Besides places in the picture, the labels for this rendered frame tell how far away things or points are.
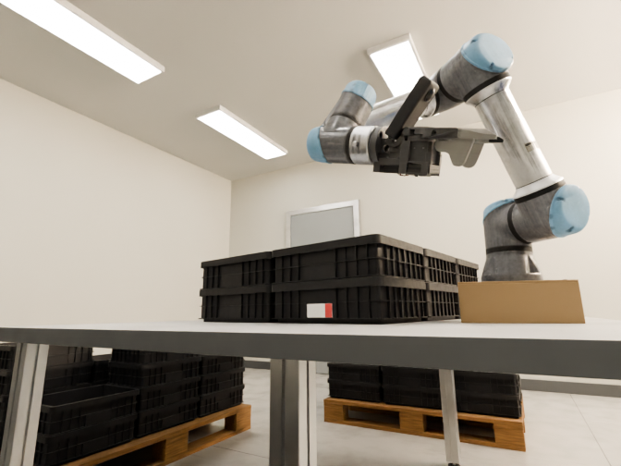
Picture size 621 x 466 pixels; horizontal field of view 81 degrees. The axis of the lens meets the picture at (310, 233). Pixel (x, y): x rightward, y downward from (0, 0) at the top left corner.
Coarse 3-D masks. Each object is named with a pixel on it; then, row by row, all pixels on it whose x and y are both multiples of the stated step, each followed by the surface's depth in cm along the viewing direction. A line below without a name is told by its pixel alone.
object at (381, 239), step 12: (336, 240) 102; (348, 240) 100; (360, 240) 97; (372, 240) 95; (384, 240) 97; (396, 240) 102; (276, 252) 117; (288, 252) 113; (300, 252) 110; (420, 252) 114
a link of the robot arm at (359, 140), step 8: (360, 128) 70; (368, 128) 69; (352, 136) 70; (360, 136) 69; (368, 136) 68; (352, 144) 69; (360, 144) 69; (368, 144) 68; (352, 152) 70; (360, 152) 69; (368, 152) 69; (352, 160) 72; (360, 160) 71; (368, 160) 70
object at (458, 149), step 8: (464, 128) 57; (464, 136) 57; (472, 136) 56; (480, 136) 56; (488, 136) 56; (496, 136) 56; (440, 144) 61; (448, 144) 60; (456, 144) 59; (464, 144) 58; (472, 144) 57; (440, 152) 61; (448, 152) 60; (456, 152) 59; (464, 152) 58; (456, 160) 59; (464, 160) 58
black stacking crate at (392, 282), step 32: (288, 288) 111; (320, 288) 103; (352, 288) 98; (384, 288) 95; (416, 288) 109; (288, 320) 111; (320, 320) 104; (352, 320) 97; (384, 320) 94; (416, 320) 108
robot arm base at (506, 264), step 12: (492, 252) 100; (504, 252) 98; (516, 252) 96; (528, 252) 97; (492, 264) 100; (504, 264) 96; (516, 264) 95; (528, 264) 96; (492, 276) 97; (504, 276) 95; (516, 276) 94; (528, 276) 93; (540, 276) 94
